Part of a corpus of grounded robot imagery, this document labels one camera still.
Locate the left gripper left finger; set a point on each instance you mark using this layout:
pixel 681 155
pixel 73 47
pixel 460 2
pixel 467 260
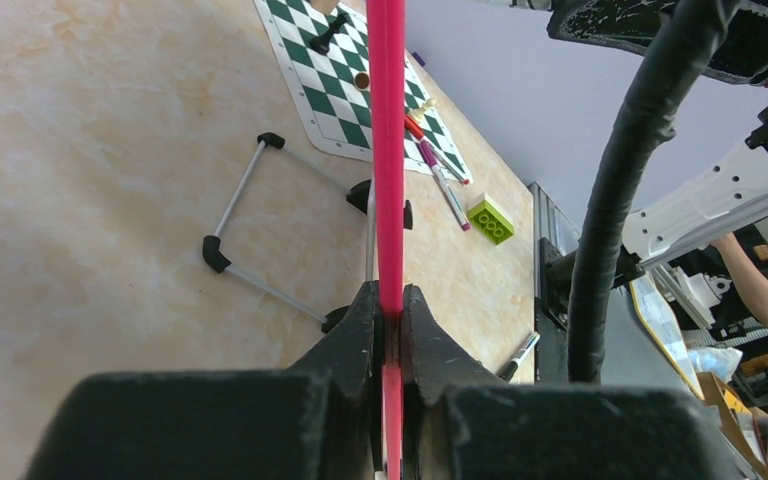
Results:
pixel 319 418

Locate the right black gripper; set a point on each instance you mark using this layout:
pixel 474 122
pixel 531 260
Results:
pixel 731 37

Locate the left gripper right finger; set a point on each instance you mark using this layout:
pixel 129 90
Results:
pixel 463 422

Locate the white board with pink frame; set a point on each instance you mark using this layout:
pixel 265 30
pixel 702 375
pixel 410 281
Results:
pixel 386 35

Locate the person forearm in background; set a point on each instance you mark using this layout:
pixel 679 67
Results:
pixel 750 283

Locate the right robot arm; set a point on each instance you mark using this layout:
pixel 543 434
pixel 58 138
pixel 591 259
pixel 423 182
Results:
pixel 734 189

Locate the left black whiteboard foot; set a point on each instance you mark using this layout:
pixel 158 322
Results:
pixel 333 318

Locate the black whiteboard foot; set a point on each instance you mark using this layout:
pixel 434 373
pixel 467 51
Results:
pixel 333 318
pixel 362 197

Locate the right black whiteboard foot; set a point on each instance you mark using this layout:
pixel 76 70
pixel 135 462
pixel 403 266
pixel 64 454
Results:
pixel 362 197

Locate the black capped marker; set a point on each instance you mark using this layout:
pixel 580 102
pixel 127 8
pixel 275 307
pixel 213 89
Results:
pixel 508 371

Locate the green white toy brick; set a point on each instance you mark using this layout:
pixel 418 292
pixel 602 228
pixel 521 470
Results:
pixel 489 219

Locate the pink purple marker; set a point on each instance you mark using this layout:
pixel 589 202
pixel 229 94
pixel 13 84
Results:
pixel 435 167

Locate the cardboard box in background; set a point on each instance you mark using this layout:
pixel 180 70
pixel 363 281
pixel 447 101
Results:
pixel 745 428

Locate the red marker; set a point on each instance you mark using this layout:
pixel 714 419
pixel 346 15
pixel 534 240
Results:
pixel 414 129

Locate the purple toy block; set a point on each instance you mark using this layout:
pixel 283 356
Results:
pixel 418 59

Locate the green white chessboard mat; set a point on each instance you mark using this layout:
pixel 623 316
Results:
pixel 336 116

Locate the black chess pawn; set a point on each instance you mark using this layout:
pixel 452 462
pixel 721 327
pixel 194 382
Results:
pixel 321 43

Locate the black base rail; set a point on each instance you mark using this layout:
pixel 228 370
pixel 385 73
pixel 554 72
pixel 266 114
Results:
pixel 553 286

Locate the metal whiteboard stand frame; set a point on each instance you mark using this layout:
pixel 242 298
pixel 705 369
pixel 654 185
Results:
pixel 284 195

